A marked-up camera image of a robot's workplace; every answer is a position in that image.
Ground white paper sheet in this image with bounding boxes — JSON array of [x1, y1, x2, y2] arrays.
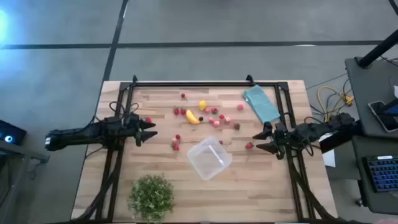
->
[[318, 133, 336, 168]]

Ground grey metal stand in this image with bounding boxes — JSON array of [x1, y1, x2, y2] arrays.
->
[[0, 139, 50, 224]]

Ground black backlit keyboard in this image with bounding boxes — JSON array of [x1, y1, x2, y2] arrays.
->
[[362, 154, 398, 193]]

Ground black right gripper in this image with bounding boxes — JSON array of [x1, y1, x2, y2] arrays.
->
[[252, 121, 295, 161]]

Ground green potted plant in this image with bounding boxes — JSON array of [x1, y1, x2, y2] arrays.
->
[[127, 173, 175, 223]]

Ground black device with blue light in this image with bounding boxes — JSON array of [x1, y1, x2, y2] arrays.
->
[[0, 119, 27, 146]]

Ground black pole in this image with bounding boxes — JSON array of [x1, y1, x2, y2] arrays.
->
[[357, 29, 398, 68]]

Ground dark grey desk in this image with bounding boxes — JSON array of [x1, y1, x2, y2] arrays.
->
[[351, 135, 398, 216]]

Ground black smartphone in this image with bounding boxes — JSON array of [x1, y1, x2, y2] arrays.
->
[[368, 100, 398, 134]]

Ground clear plastic tupperware container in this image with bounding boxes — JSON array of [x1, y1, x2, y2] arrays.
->
[[186, 136, 233, 181]]

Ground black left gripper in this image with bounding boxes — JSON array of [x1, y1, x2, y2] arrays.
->
[[123, 112, 159, 147]]

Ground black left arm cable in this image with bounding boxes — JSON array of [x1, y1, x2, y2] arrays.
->
[[93, 101, 140, 124]]

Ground dark device with blue screen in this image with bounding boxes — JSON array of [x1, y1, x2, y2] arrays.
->
[[381, 98, 398, 116]]

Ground yellow toy banana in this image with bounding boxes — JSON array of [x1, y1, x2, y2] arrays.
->
[[185, 109, 200, 126]]

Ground yellow cable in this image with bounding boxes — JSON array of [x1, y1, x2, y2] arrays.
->
[[316, 86, 355, 123]]

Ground teal folded cloth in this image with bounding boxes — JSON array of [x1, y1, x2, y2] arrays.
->
[[243, 84, 281, 124]]

